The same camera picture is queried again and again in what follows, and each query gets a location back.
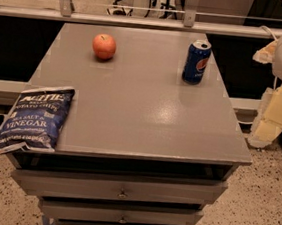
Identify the red apple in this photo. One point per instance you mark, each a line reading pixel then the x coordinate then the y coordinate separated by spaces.
pixel 104 46

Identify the blue pepsi can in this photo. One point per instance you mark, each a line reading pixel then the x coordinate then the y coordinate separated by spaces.
pixel 197 58

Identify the black office chair base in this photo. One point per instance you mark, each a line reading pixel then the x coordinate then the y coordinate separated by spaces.
pixel 144 2

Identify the grey drawer cabinet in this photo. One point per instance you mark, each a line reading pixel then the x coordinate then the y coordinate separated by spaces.
pixel 135 115

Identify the grey metal railing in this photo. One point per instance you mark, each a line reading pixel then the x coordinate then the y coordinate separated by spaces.
pixel 102 13

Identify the blue kettle chips bag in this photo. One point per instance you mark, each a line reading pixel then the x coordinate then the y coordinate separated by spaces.
pixel 36 119

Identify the middle grey drawer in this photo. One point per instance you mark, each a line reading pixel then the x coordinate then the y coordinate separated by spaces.
pixel 121 214

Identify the top grey drawer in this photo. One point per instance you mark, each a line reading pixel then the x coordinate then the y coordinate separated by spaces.
pixel 115 187

